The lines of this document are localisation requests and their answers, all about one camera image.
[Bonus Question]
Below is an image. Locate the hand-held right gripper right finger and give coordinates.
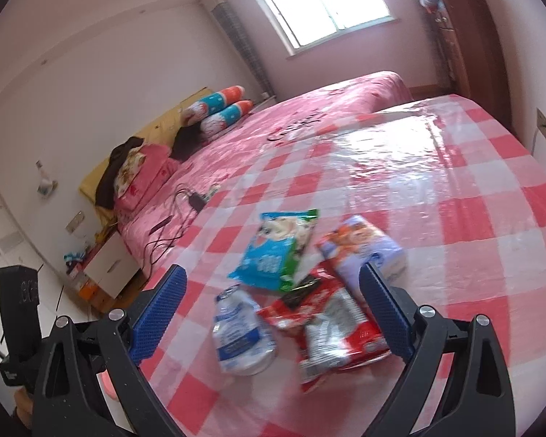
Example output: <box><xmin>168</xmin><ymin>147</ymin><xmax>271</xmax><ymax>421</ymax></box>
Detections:
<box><xmin>359</xmin><ymin>261</ymin><xmax>516</xmax><ymax>437</ymax></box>

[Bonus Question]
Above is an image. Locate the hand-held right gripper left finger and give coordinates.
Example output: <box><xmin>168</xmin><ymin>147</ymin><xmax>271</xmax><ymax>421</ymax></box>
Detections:
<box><xmin>32</xmin><ymin>264</ymin><xmax>188</xmax><ymax>437</ymax></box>

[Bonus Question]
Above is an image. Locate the red snack packet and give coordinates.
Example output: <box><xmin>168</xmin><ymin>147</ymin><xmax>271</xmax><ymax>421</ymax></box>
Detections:
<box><xmin>257</xmin><ymin>269</ymin><xmax>392</xmax><ymax>393</ymax></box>

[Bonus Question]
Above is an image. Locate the crushed clear plastic bottle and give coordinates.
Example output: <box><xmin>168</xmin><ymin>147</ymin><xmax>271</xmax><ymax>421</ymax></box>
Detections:
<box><xmin>211</xmin><ymin>283</ymin><xmax>277</xmax><ymax>376</ymax></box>

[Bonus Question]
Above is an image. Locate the person's left hand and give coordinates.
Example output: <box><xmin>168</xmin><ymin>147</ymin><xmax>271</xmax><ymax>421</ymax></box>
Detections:
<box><xmin>13</xmin><ymin>388</ymin><xmax>34</xmax><ymax>429</ymax></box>

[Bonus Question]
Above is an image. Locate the purple orange snack packet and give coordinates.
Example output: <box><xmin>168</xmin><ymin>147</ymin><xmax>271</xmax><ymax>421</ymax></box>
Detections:
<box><xmin>317</xmin><ymin>215</ymin><xmax>408</xmax><ymax>303</ymax></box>

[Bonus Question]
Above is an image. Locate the white wooden nightstand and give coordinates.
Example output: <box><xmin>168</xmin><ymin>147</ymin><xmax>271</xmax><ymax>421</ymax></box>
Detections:
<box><xmin>83</xmin><ymin>232</ymin><xmax>142</xmax><ymax>300</ymax></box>

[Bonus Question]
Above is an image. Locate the blue green snack packet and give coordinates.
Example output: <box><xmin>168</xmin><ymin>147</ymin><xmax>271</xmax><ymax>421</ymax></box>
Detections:
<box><xmin>227</xmin><ymin>208</ymin><xmax>321</xmax><ymax>293</ymax></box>

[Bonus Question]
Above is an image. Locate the pink pillow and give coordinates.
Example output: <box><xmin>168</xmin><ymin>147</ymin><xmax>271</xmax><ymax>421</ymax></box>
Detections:
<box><xmin>118</xmin><ymin>142</ymin><xmax>179</xmax><ymax>212</ymax></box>

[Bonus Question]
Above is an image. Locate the pink checked tablecloth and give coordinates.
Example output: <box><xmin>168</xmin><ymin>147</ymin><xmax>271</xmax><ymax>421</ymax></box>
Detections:
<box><xmin>143</xmin><ymin>94</ymin><xmax>546</xmax><ymax>437</ymax></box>

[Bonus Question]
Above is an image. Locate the dark brown garment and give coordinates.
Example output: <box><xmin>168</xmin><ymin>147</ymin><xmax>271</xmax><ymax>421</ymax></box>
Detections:
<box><xmin>95</xmin><ymin>137</ymin><xmax>144</xmax><ymax>208</ymax></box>

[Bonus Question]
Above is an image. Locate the floral pillow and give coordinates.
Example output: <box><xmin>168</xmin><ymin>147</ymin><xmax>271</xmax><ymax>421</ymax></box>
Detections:
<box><xmin>114</xmin><ymin>146</ymin><xmax>149</xmax><ymax>198</ymax></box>

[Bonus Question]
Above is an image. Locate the black cloth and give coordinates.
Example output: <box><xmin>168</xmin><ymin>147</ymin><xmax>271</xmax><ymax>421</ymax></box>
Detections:
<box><xmin>170</xmin><ymin>124</ymin><xmax>210</xmax><ymax>162</ymax></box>

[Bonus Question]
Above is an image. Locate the bed with pink cover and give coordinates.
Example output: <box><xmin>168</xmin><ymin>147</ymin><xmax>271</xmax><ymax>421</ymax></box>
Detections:
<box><xmin>114</xmin><ymin>70</ymin><xmax>412</xmax><ymax>278</ymax></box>

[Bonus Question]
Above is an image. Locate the yellow headboard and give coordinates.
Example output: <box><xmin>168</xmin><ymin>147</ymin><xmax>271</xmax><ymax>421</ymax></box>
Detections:
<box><xmin>79</xmin><ymin>86</ymin><xmax>210</xmax><ymax>228</ymax></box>

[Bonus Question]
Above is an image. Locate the cartoon print bolster pillow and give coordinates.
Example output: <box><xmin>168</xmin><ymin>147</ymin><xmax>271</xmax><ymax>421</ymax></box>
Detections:
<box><xmin>182</xmin><ymin>86</ymin><xmax>246</xmax><ymax>126</ymax></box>
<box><xmin>200</xmin><ymin>99</ymin><xmax>256</xmax><ymax>139</ymax></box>

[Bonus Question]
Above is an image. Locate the brown wooden cabinet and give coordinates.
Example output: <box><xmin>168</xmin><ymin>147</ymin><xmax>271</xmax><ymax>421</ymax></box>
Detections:
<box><xmin>430</xmin><ymin>0</ymin><xmax>515</xmax><ymax>133</ymax></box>

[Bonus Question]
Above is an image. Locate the grey patterned curtain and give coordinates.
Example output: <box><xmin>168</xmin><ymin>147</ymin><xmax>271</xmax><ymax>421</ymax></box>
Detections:
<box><xmin>209</xmin><ymin>2</ymin><xmax>276</xmax><ymax>101</ymax></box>

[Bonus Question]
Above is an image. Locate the window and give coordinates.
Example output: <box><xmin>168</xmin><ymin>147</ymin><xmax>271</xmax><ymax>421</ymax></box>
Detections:
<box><xmin>246</xmin><ymin>0</ymin><xmax>396</xmax><ymax>58</ymax></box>

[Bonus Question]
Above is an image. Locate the black cable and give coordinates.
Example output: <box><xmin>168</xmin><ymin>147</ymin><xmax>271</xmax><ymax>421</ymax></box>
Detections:
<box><xmin>143</xmin><ymin>184</ymin><xmax>197</xmax><ymax>278</ymax></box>

